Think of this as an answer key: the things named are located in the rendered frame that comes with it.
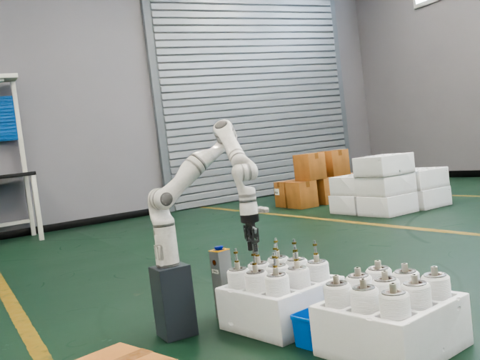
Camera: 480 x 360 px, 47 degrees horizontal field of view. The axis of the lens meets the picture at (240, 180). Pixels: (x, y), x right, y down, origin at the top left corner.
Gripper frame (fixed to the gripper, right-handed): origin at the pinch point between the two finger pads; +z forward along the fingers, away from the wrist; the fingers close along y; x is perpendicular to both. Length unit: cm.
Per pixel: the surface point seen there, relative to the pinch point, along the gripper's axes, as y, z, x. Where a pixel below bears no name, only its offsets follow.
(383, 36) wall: -562, -193, 409
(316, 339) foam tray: 36.7, 28.3, 9.1
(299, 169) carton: -376, -11, 173
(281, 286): 15.4, 13.1, 5.5
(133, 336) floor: -29, 35, -49
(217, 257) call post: -24.2, 6.0, -9.7
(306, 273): 10.2, 11.4, 17.9
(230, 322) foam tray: -8.4, 30.9, -10.6
